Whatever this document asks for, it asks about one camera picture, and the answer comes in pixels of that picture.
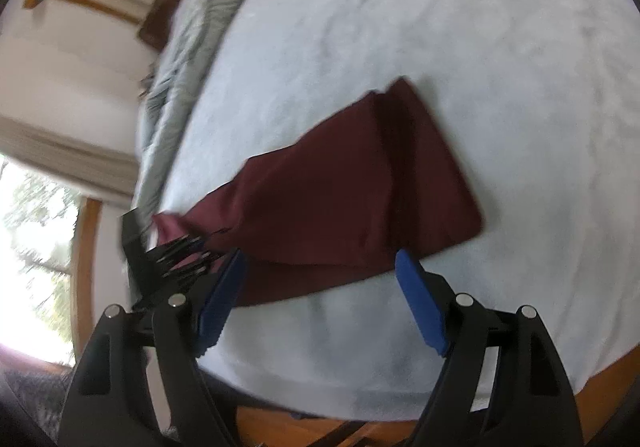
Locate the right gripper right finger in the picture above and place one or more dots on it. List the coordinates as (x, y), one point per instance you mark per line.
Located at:
(502, 382)

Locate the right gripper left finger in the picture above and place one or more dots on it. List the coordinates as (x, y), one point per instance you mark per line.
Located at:
(109, 401)

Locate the maroon pants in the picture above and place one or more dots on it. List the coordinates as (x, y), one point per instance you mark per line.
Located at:
(335, 207)

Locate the wooden framed window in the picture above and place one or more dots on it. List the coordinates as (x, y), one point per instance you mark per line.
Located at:
(39, 221)

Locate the beige striped curtain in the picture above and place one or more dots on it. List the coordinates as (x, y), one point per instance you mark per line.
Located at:
(100, 172)

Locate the grey rumpled blanket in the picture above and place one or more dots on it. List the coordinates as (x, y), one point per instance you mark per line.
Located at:
(178, 75)

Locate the white bed sheet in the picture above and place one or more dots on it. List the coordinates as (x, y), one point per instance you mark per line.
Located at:
(495, 140)

